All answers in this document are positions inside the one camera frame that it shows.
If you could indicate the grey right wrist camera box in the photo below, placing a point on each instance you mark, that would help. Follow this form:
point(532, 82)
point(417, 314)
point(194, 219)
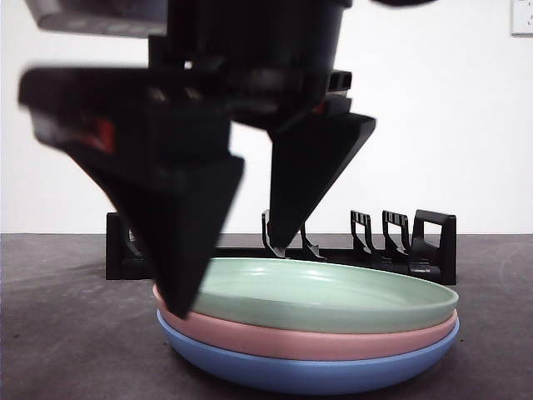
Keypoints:
point(83, 16)

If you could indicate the black plastic plate rack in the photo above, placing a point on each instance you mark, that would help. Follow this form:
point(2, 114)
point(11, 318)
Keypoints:
point(441, 250)

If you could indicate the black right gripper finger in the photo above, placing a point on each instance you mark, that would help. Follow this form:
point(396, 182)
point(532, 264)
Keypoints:
point(179, 216)
point(308, 175)

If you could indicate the blue round plate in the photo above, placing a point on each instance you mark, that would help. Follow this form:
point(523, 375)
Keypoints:
point(291, 375)

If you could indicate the pink round plate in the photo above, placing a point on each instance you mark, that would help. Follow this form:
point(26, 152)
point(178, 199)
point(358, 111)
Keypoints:
point(300, 343)

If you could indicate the white wall socket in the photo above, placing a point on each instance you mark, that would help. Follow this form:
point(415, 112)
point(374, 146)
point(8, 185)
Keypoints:
point(522, 16)

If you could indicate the green round plate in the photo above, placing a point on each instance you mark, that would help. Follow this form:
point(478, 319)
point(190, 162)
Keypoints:
point(325, 308)

